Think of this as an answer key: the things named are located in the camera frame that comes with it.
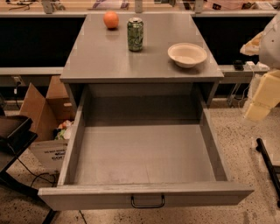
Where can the wall outlet with plug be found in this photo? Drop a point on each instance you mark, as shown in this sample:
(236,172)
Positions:
(18,81)

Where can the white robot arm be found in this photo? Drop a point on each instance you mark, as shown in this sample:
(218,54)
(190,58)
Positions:
(264,90)

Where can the trash in cardboard box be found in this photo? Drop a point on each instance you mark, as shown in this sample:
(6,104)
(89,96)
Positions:
(63,131)

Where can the black adapter on ledge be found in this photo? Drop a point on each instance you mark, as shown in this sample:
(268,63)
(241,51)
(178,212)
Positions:
(238,66)

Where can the white paper bowl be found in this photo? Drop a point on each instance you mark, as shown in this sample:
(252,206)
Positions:
(187,55)

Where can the padded gripper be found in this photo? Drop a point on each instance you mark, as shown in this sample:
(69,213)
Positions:
(270,48)

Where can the white power strip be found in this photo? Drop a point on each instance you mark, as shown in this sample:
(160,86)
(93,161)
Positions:
(256,67)

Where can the green soda can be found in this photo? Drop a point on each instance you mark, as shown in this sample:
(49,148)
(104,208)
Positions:
(135,34)

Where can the orange fruit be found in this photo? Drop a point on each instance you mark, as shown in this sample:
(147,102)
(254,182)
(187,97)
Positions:
(111,19)

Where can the black stand at left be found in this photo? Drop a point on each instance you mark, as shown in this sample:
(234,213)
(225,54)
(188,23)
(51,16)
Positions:
(15,138)

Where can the black bar on floor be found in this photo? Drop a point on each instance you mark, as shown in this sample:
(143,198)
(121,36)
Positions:
(274,170)

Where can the grey top drawer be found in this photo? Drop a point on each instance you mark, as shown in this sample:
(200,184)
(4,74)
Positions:
(111,158)

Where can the grey drawer cabinet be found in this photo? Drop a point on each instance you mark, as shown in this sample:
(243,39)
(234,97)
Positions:
(122,82)

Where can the black top drawer handle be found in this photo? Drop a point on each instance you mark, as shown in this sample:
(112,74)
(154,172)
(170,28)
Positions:
(147,202)

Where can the brown cardboard box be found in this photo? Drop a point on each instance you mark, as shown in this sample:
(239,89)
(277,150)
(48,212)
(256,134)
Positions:
(47,113)

